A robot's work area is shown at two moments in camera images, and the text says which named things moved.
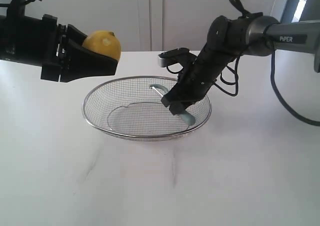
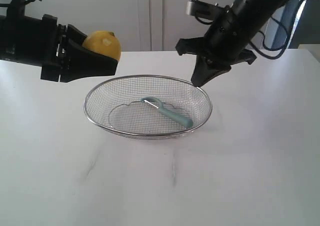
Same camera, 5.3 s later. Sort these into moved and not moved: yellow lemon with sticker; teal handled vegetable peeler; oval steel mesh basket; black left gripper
Moved: teal handled vegetable peeler
Not moved: yellow lemon with sticker; oval steel mesh basket; black left gripper
